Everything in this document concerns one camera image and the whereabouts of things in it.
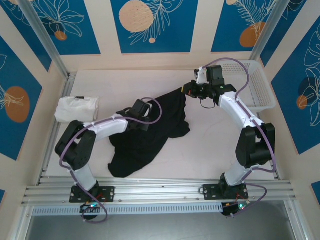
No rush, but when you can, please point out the thin black wire loop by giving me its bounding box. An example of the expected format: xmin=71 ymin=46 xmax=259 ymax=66
xmin=199 ymin=96 xmax=218 ymax=110

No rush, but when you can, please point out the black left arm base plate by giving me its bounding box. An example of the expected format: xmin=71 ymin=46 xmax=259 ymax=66
xmin=69 ymin=186 xmax=116 ymax=203

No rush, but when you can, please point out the white perforated plastic basket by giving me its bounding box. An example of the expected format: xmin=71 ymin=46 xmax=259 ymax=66
xmin=219 ymin=59 xmax=277 ymax=113

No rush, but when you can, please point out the folded white t-shirt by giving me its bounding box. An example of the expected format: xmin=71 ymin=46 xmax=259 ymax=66
xmin=54 ymin=95 xmax=100 ymax=124

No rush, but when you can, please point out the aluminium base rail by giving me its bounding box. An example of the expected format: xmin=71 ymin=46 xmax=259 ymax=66
xmin=21 ymin=177 xmax=293 ymax=207

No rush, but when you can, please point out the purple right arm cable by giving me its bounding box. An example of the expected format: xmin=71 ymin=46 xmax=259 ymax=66
xmin=202 ymin=57 xmax=277 ymax=218

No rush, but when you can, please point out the aluminium frame post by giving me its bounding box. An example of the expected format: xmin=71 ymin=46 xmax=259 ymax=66
xmin=17 ymin=0 xmax=71 ymax=80
xmin=251 ymin=0 xmax=287 ymax=61

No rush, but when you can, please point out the black t-shirt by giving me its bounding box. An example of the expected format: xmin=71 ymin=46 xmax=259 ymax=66
xmin=107 ymin=87 xmax=191 ymax=179

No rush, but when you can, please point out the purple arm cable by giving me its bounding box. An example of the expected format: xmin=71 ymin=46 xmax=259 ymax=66
xmin=202 ymin=57 xmax=277 ymax=218
xmin=59 ymin=97 xmax=163 ymax=223

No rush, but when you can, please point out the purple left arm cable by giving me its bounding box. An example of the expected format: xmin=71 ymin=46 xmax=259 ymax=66
xmin=59 ymin=97 xmax=163 ymax=223

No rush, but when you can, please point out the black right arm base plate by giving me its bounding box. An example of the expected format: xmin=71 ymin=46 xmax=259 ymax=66
xmin=202 ymin=183 xmax=250 ymax=201

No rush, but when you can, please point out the white slotted cable duct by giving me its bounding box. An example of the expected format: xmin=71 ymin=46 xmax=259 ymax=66
xmin=31 ymin=202 xmax=224 ymax=216

